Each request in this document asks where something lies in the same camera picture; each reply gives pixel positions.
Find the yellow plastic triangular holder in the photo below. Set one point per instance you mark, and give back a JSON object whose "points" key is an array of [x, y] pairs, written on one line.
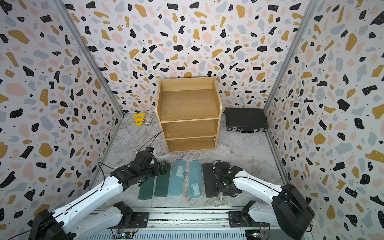
{"points": [[139, 118]]}

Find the black briefcase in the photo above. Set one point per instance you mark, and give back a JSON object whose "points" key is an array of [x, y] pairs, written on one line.
{"points": [[245, 120]]}

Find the dark green pencil case outer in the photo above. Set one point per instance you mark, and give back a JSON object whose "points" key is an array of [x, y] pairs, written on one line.
{"points": [[147, 189]]}

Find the dark green pencil case inner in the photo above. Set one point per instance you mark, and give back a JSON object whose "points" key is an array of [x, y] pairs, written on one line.
{"points": [[162, 184]]}

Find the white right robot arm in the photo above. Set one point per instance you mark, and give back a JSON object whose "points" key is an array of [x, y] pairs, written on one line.
{"points": [[287, 208]]}

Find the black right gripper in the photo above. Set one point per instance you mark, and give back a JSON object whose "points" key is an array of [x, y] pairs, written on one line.
{"points": [[218, 188]]}

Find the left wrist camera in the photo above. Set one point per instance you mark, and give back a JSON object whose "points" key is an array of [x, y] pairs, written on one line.
{"points": [[149, 149]]}

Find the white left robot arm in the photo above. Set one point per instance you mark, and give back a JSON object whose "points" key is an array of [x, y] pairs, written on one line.
{"points": [[72, 221]]}

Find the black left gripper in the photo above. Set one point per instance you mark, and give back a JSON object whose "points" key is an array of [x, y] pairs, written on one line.
{"points": [[158, 171]]}

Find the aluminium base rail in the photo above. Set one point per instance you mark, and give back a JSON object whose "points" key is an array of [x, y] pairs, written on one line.
{"points": [[192, 223]]}

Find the wooden three-tier shelf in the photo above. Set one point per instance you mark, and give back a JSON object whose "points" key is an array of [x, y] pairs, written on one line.
{"points": [[189, 112]]}

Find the corner aluminium post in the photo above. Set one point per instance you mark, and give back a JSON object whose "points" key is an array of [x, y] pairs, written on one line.
{"points": [[292, 50], [63, 12]]}

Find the light teal pencil case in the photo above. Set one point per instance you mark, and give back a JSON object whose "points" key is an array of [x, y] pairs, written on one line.
{"points": [[195, 179], [177, 178]]}

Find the right corner aluminium post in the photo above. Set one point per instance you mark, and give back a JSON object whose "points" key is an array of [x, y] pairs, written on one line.
{"points": [[292, 50]]}

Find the dark green pencil case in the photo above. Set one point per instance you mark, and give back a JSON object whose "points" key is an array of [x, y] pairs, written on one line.
{"points": [[162, 184], [147, 189]]}

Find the left corner aluminium post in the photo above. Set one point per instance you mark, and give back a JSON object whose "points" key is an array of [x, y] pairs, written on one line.
{"points": [[63, 12]]}

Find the dark grey pencil case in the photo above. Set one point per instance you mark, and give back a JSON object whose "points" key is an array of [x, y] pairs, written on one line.
{"points": [[210, 181]]}

